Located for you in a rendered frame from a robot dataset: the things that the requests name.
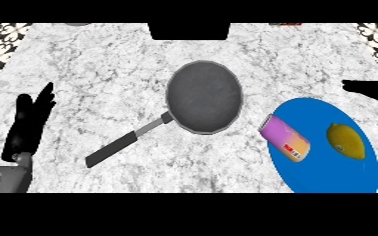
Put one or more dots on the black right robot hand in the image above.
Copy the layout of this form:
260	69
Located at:
364	88

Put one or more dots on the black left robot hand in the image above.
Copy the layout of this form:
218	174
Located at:
26	123

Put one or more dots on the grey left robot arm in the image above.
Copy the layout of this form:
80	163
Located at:
15	176

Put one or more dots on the yellow lemon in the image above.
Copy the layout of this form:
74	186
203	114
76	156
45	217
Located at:
346	141

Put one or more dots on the blue plate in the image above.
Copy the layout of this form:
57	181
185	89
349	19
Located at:
320	166

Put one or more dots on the grey frying pan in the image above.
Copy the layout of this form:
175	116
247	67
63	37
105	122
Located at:
204	97

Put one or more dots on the purple and orange can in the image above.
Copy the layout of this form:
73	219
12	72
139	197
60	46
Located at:
286	137

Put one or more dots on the red and green object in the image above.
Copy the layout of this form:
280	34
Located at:
286	23

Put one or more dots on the grey round object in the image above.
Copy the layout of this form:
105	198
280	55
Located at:
79	24

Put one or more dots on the black appliance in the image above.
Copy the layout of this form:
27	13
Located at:
190	30

